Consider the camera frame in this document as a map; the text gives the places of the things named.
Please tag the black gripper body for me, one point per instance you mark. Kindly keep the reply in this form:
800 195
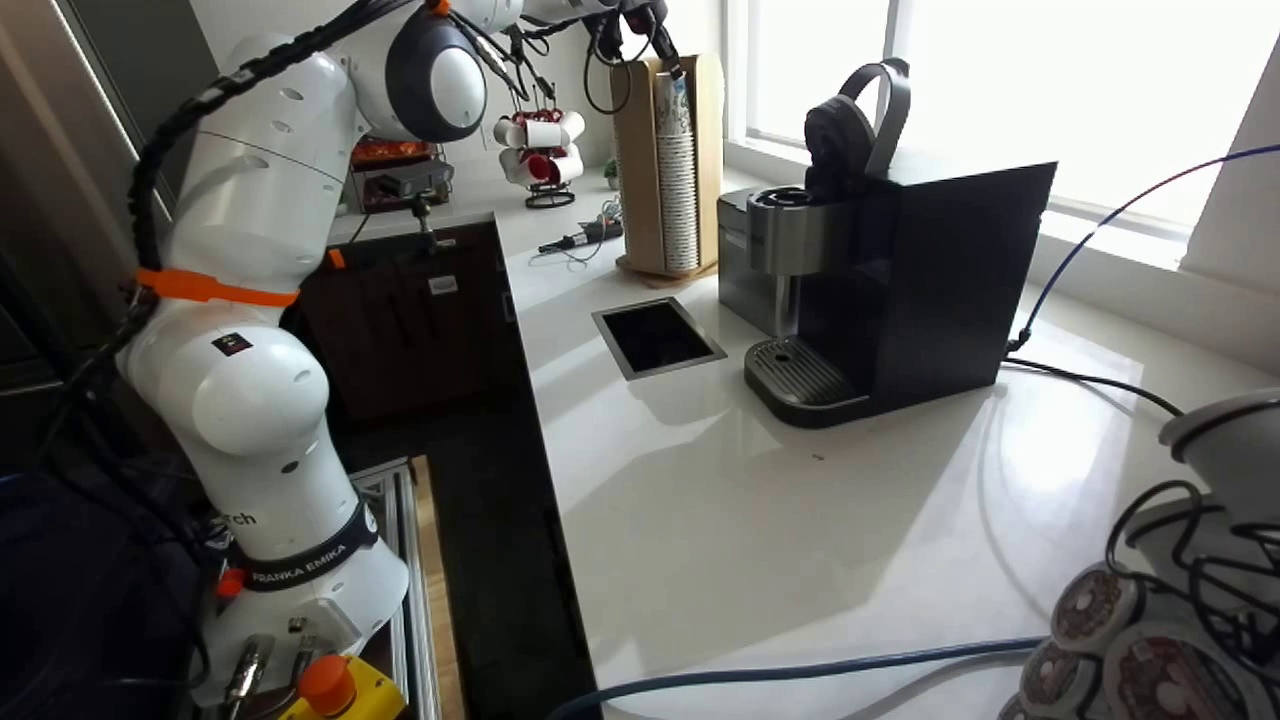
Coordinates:
618 16

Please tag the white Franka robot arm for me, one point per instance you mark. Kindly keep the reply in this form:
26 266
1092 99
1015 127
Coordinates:
252 185

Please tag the stack of paper cups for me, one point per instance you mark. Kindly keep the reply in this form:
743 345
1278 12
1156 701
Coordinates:
676 185

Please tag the black mug rack stand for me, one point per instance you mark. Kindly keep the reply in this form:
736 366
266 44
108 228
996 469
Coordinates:
548 198

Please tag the steel framed counter trash chute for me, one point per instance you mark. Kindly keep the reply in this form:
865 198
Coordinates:
611 343

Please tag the black silver pod coffee machine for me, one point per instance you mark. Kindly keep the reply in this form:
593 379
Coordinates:
934 292

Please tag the coffee pod carousel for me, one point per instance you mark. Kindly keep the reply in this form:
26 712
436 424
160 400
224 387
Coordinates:
1120 667

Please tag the wooden cup dispenser stand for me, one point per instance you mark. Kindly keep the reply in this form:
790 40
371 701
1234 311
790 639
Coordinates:
643 163

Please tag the orange patterned box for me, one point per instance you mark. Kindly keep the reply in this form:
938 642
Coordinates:
393 154

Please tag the dark device box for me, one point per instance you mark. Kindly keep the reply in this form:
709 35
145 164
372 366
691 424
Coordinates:
403 185

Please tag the stainless steel canister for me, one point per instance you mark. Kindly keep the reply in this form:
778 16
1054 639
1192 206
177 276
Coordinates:
745 266

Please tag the dark wooden cabinet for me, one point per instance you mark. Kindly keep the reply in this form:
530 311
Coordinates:
403 335

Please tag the window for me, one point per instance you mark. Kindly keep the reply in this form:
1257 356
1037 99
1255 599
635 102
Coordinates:
1067 94

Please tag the yellow emergency stop box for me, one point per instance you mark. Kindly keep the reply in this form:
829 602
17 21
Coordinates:
324 685

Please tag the aluminium frame rail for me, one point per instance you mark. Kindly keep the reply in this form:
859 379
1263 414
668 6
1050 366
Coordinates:
403 534

